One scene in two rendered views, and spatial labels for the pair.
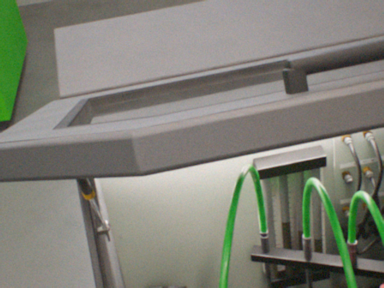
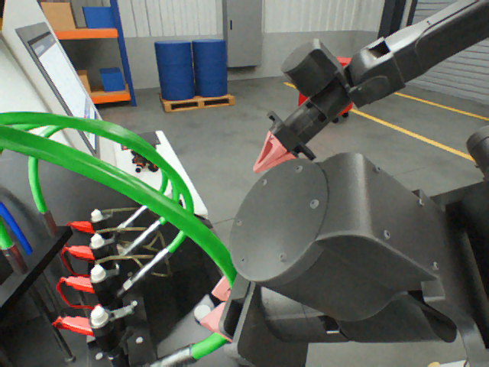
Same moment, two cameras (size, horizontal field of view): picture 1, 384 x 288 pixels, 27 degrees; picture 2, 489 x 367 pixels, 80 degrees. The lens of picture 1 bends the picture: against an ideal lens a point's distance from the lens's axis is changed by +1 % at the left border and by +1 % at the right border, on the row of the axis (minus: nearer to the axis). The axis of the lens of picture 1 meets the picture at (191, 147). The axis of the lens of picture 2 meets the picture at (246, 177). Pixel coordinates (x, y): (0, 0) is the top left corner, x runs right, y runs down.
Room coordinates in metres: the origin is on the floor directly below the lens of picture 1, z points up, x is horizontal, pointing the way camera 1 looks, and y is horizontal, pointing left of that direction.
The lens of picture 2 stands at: (0.91, 0.16, 1.48)
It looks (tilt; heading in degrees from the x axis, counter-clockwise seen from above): 30 degrees down; 250
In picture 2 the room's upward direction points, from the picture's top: straight up
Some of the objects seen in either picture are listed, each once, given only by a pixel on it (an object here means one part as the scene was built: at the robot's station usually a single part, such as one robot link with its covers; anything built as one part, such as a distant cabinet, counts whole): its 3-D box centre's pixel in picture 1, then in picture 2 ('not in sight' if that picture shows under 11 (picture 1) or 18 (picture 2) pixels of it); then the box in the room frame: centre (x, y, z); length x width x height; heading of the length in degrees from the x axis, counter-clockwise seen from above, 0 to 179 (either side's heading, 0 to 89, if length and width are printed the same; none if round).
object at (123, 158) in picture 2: not in sight; (150, 169); (0.93, -0.85, 0.97); 0.70 x 0.22 x 0.03; 95
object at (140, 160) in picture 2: not in sight; (146, 155); (0.93, -0.89, 1.01); 0.23 x 0.11 x 0.06; 95
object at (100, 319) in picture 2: not in sight; (100, 317); (1.02, -0.14, 1.12); 0.02 x 0.02 x 0.03
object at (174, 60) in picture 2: not in sight; (193, 73); (-0.01, -5.10, 0.51); 1.20 x 0.85 x 1.02; 2
